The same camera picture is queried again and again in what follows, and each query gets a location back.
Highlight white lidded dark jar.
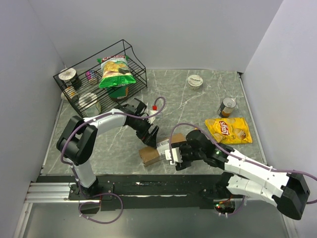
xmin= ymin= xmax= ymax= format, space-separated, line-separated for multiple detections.
xmin=58 ymin=68 xmax=82 ymax=90

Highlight brown cardboard express box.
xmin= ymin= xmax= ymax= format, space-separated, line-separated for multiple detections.
xmin=138 ymin=132 xmax=186 ymax=167

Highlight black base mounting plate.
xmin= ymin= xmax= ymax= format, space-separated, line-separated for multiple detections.
xmin=67 ymin=174 xmax=246 ymax=212

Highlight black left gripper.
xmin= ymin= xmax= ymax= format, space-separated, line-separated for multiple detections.
xmin=129 ymin=117 xmax=159 ymax=149

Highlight purple pink small cup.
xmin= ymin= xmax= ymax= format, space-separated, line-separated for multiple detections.
xmin=85 ymin=70 xmax=98 ymax=85

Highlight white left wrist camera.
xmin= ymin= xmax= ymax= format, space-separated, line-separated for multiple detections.
xmin=148 ymin=105 xmax=158 ymax=124

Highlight yellow Lays chips bag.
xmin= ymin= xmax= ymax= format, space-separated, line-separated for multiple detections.
xmin=205 ymin=118 xmax=253 ymax=144

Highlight green chips bag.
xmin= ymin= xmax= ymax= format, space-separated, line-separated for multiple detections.
xmin=97 ymin=55 xmax=136 ymax=88

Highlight black wire shelf rack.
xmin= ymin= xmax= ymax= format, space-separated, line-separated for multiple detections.
xmin=53 ymin=39 xmax=147 ymax=117

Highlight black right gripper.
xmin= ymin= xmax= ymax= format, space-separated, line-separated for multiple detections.
xmin=171 ymin=140 xmax=205 ymax=171

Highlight orange labelled tin can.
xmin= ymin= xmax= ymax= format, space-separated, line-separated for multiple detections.
xmin=217 ymin=97 xmax=236 ymax=118

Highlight green snack canister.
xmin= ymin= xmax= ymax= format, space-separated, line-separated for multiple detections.
xmin=107 ymin=85 xmax=129 ymax=101

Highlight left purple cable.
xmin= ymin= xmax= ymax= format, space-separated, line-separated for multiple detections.
xmin=60 ymin=96 xmax=166 ymax=174

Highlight white yogurt tub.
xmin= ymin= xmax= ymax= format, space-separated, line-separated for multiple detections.
xmin=187 ymin=75 xmax=204 ymax=90

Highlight small yellow labelled can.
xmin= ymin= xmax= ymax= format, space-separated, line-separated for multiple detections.
xmin=61 ymin=86 xmax=79 ymax=101

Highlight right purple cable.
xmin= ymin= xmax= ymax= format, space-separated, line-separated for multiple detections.
xmin=169 ymin=122 xmax=317 ymax=217

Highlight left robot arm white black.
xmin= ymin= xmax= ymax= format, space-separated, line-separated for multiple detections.
xmin=56 ymin=98 xmax=159 ymax=199

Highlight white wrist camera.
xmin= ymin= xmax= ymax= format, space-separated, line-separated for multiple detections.
xmin=164 ymin=147 xmax=183 ymax=165
xmin=148 ymin=105 xmax=158 ymax=124

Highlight aluminium rail frame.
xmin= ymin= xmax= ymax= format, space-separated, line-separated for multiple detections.
xmin=14 ymin=181 xmax=298 ymax=238

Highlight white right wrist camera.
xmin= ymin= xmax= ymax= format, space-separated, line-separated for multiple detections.
xmin=164 ymin=147 xmax=183 ymax=165

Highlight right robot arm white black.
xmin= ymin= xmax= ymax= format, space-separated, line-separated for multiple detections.
xmin=170 ymin=129 xmax=310 ymax=220

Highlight purple cable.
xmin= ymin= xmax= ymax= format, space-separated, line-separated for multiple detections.
xmin=60 ymin=96 xmax=166 ymax=174
xmin=169 ymin=122 xmax=317 ymax=217

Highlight white lidded pale can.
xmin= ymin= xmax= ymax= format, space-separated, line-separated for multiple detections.
xmin=79 ymin=93 xmax=102 ymax=117

